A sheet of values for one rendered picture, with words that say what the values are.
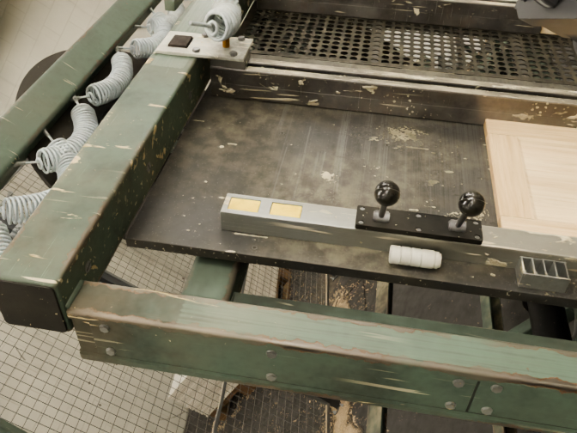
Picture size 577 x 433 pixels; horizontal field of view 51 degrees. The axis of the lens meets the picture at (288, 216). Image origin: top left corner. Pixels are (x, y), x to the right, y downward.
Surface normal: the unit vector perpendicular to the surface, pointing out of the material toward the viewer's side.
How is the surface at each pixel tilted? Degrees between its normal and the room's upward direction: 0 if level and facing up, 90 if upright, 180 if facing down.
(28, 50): 90
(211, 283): 58
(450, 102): 90
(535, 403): 90
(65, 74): 90
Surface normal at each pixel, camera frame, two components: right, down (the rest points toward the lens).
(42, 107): 0.55, -0.57
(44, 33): -0.05, 0.52
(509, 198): 0.03, -0.76
